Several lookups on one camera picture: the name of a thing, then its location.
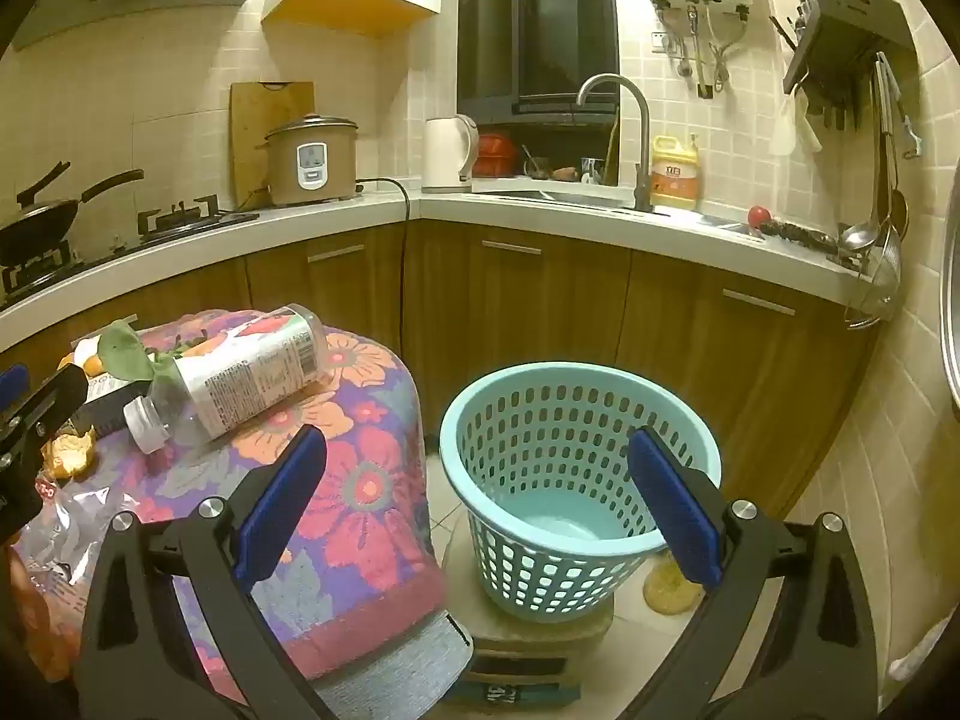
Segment large orange peel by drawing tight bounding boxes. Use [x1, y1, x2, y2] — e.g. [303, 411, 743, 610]
[41, 427, 98, 482]

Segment light blue plastic basket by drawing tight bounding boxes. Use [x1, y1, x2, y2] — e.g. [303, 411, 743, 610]
[439, 362, 723, 620]

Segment water heater pipes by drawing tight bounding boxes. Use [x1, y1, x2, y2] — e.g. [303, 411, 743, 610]
[652, 4, 751, 100]

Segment grey ribbed cloth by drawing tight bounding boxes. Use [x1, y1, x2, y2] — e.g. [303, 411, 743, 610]
[307, 610, 475, 720]

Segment steel sink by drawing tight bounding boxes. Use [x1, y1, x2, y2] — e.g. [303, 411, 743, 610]
[480, 176, 661, 212]

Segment black wok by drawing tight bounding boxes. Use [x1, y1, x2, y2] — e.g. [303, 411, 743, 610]
[0, 161, 145, 265]

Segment white electric kettle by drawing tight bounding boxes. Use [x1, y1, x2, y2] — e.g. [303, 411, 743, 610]
[421, 114, 479, 194]

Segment wooden cutting board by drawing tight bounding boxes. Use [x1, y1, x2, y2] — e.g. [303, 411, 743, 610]
[229, 81, 316, 211]

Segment dark window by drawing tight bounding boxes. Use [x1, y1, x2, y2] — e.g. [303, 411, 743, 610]
[456, 0, 622, 125]

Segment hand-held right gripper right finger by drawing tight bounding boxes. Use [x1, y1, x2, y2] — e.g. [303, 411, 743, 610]
[626, 426, 878, 720]

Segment small orange peel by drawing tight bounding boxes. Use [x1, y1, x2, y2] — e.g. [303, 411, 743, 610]
[58, 337, 107, 377]

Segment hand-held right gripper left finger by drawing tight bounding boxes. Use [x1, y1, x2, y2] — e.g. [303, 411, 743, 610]
[75, 424, 328, 720]

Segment dark green vegetable leaf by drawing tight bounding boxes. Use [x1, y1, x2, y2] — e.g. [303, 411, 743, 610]
[96, 320, 185, 385]

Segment cardboard box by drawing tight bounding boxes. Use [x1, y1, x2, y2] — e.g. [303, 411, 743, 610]
[439, 577, 617, 712]

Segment wooden base cabinet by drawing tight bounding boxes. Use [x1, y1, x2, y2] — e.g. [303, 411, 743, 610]
[0, 217, 878, 518]

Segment steel faucet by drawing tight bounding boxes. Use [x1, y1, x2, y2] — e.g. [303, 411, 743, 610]
[576, 73, 655, 212]

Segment steel ladle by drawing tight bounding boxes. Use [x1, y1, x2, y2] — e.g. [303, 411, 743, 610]
[838, 52, 901, 253]

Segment red pot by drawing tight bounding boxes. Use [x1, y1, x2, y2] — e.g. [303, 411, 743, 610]
[476, 131, 520, 178]

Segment wire strainer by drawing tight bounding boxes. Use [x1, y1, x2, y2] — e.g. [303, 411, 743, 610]
[844, 229, 906, 331]

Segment brown rice cooker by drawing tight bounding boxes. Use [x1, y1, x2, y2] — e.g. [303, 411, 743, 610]
[259, 115, 362, 207]

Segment white hanging cloth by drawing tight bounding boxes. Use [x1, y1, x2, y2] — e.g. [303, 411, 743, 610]
[771, 94, 822, 158]

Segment yellow dish soap bottle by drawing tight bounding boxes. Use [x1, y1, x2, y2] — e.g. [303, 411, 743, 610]
[649, 133, 702, 212]

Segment hanging steel tongs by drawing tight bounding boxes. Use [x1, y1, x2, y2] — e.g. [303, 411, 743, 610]
[874, 52, 922, 160]

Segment clear plastic bag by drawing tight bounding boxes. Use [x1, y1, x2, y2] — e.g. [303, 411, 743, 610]
[7, 480, 132, 683]

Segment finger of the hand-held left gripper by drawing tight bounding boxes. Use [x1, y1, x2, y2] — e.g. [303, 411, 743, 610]
[0, 364, 31, 418]
[0, 365, 89, 466]

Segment clear plastic bottle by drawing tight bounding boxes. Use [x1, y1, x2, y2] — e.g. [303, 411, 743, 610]
[122, 304, 327, 455]

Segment round yellow pad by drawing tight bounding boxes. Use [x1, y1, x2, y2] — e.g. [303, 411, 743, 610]
[643, 551, 706, 616]

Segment gas stove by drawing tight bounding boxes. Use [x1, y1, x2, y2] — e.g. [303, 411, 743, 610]
[0, 195, 260, 308]

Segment white plastic bag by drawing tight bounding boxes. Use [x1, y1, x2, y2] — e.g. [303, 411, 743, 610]
[885, 615, 953, 685]

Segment black wall rack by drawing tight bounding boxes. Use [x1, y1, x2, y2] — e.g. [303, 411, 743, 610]
[784, 0, 920, 132]

